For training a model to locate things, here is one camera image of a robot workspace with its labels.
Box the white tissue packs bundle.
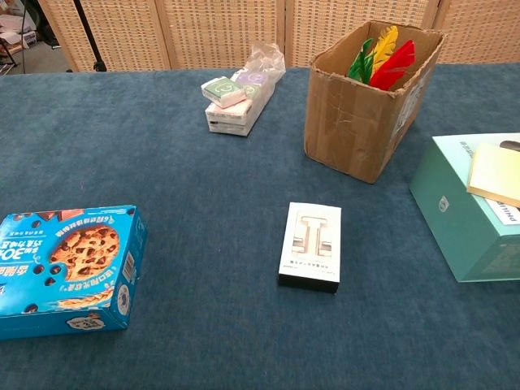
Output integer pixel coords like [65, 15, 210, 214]
[204, 41, 287, 137]

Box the woven wicker screen panel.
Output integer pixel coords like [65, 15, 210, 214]
[432, 0, 520, 65]
[284, 0, 442, 68]
[37, 0, 171, 73]
[156, 0, 287, 70]

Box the colourful feather shuttlecock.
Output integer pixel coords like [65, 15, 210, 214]
[347, 25, 417, 92]

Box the green Philips product box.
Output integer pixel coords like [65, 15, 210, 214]
[409, 132, 520, 284]

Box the black and white small box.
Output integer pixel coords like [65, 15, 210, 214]
[278, 201, 342, 294]

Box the green-topped white box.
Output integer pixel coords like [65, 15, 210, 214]
[201, 76, 249, 110]

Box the open brown cardboard box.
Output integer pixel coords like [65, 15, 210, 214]
[303, 19, 448, 185]

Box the blue velvet table cloth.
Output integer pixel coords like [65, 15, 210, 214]
[0, 62, 520, 390]

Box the blue chocolate cookie box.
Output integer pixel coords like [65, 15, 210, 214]
[0, 204, 150, 341]

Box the pale yellow notepad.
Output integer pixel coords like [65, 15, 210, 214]
[466, 142, 520, 209]

